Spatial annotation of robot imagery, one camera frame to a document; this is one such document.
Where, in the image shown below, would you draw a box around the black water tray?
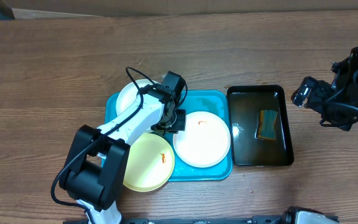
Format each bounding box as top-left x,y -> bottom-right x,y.
227,85 -> 294,166

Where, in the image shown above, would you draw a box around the teal plastic tray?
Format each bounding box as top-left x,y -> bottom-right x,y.
104,90 -> 233,182

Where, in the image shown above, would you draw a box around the cardboard panel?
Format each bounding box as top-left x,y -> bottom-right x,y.
6,0 -> 358,16

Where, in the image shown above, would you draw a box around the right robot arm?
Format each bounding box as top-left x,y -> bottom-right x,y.
291,47 -> 358,131

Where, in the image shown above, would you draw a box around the green yellow sponge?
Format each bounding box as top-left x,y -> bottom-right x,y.
256,110 -> 278,141

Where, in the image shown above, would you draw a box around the white plate with stain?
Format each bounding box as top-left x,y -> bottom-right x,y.
173,111 -> 231,168

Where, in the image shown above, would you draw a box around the yellow plate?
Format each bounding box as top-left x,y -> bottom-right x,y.
123,133 -> 175,192

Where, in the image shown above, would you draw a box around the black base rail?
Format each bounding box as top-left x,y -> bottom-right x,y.
62,214 -> 341,224

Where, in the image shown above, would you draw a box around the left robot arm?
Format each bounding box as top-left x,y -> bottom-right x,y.
50,72 -> 188,223

